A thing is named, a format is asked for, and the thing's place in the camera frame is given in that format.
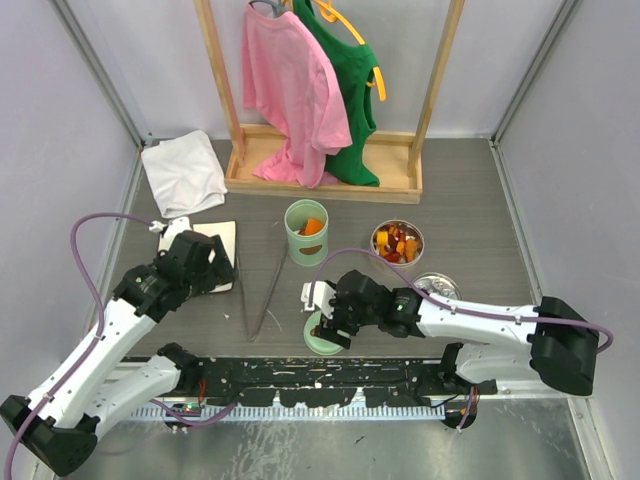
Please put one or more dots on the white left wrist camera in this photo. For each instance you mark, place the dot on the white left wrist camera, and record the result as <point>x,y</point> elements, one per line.
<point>168,231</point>

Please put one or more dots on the mint green canister lid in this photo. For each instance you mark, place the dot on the mint green canister lid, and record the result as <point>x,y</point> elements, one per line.
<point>315,344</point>

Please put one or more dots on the mint green tin canister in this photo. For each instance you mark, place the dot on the mint green tin canister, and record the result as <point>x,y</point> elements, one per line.
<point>306,251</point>

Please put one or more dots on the white slotted cable duct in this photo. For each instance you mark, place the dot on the white slotted cable duct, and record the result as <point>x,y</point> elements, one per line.
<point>353,412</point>

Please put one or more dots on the silver embossed tin lid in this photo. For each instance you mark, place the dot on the silver embossed tin lid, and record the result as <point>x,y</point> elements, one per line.
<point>439,284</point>

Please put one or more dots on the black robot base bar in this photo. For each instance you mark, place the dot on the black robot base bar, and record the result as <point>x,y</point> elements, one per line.
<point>320,382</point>

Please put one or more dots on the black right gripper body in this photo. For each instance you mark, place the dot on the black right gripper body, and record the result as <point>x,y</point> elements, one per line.
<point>352,319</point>

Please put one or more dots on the green t-shirt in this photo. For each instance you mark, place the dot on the green t-shirt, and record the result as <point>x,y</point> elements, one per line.
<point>353,66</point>

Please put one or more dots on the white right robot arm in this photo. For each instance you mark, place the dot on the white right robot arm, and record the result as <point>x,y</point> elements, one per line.
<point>549,341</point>

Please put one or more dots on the metal serving tongs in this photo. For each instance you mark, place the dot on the metal serving tongs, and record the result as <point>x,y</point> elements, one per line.
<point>254,304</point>

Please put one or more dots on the grey clothes hanger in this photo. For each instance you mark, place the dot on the grey clothes hanger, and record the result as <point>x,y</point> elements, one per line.
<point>277,7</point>

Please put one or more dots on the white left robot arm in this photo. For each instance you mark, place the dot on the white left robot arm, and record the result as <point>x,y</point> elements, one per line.
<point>62,420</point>

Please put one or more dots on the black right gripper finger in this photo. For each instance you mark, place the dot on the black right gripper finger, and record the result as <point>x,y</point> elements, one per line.
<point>334,336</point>
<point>327,307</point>

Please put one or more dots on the left aluminium frame post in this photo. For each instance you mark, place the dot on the left aluminium frame post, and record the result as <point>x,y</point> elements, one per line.
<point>81,24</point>

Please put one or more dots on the braised pork belly cube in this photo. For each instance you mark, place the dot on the braised pork belly cube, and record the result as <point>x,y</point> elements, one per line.
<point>395,232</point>

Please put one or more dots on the round silver tin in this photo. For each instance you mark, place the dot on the round silver tin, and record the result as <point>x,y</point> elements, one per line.
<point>409,231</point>

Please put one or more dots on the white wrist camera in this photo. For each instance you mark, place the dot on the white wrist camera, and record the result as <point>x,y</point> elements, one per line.
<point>168,231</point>
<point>313,292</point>

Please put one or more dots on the white cloth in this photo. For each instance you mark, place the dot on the white cloth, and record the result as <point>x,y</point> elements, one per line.
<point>185,175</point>

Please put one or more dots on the orange fried shrimp piece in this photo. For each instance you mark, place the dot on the orange fried shrimp piece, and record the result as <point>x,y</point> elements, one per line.
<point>411,249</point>

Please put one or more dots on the orange salmon sushi piece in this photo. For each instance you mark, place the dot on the orange salmon sushi piece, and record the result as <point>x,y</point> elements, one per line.
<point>312,226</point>

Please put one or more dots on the aluminium corner frame post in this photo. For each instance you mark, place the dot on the aluminium corner frame post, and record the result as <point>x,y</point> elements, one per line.
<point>559,23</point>

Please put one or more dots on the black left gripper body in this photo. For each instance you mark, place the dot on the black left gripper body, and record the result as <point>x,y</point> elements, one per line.
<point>217,272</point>

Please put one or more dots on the white square plate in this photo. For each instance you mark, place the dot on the white square plate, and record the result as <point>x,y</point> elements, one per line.
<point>225,240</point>

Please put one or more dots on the wooden clothes rack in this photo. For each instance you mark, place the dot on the wooden clothes rack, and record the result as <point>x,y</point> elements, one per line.
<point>394,157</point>

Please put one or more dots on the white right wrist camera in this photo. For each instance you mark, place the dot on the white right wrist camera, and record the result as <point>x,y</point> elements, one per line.
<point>313,292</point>

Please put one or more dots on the pink t-shirt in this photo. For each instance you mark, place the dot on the pink t-shirt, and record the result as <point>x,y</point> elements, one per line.
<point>289,80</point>

